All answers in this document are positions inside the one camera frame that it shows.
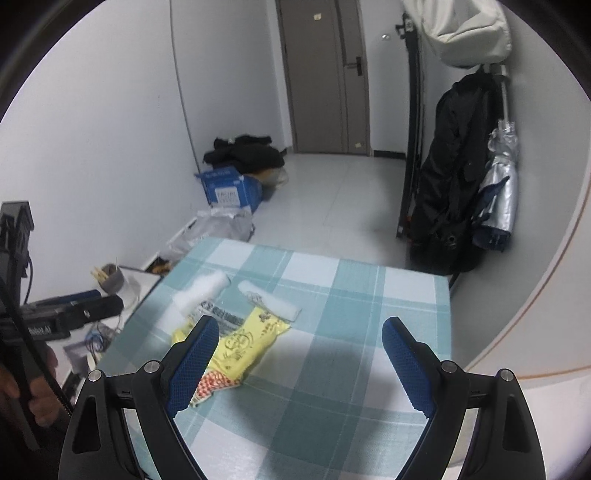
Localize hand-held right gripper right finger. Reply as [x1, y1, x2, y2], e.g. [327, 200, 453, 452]
[382, 316, 539, 480]

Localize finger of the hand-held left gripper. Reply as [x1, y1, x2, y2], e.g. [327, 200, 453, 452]
[67, 295, 124, 330]
[55, 290, 101, 308]

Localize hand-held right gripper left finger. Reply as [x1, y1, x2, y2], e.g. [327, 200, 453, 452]
[59, 316, 221, 480]

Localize yellow bag with checkered end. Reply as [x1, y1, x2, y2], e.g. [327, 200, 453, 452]
[172, 301, 293, 408]

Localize white tissue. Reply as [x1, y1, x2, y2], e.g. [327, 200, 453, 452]
[238, 279, 303, 321]
[157, 271, 232, 333]

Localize person's left hand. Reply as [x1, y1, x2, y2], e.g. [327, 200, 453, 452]
[0, 344, 61, 432]

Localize grey cup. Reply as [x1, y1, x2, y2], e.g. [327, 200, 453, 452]
[99, 263, 124, 295]

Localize white cylindrical container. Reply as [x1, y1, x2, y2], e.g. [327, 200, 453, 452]
[113, 272, 141, 308]

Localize clear storage box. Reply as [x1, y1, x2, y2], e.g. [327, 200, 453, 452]
[62, 323, 121, 398]

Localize teal checkered tablecloth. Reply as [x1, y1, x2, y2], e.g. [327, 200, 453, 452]
[95, 237, 451, 480]

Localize grey plastic bags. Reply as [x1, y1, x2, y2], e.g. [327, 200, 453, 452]
[164, 208, 256, 264]

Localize blue cardboard box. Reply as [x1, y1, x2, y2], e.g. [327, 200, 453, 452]
[194, 166, 264, 214]

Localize black hanging coat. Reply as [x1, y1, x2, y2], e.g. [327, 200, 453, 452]
[409, 71, 497, 277]

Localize silver folded umbrella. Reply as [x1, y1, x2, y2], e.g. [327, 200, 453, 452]
[471, 120, 520, 252]

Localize brown cardboard box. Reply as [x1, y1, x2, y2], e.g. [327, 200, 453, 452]
[252, 167, 289, 188]

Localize pile of black clothes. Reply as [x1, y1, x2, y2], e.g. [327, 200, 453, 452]
[203, 134, 286, 172]

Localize metal coat rack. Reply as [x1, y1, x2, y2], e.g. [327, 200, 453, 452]
[480, 62, 513, 127]

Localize grey door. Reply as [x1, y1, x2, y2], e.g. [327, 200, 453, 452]
[276, 0, 372, 155]

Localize white hanging bag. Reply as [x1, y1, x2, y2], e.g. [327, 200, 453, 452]
[402, 0, 513, 68]

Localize tangled black cables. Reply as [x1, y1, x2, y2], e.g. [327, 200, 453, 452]
[85, 323, 116, 356]

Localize grey wall cable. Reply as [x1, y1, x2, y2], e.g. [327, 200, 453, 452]
[170, 0, 200, 172]

